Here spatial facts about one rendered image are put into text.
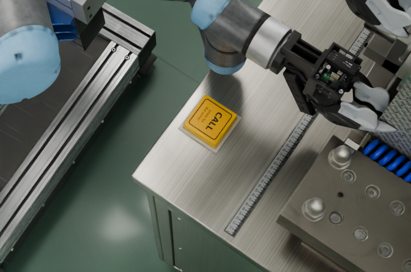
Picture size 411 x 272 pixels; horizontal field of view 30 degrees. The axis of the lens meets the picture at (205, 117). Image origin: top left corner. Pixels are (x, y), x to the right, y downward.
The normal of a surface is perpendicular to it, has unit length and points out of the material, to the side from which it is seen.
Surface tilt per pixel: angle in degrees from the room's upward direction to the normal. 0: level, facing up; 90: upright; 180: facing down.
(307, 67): 90
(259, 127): 0
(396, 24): 90
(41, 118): 0
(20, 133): 0
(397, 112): 90
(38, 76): 86
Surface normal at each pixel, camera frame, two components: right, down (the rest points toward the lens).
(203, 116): 0.03, -0.33
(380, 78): -0.57, 0.77
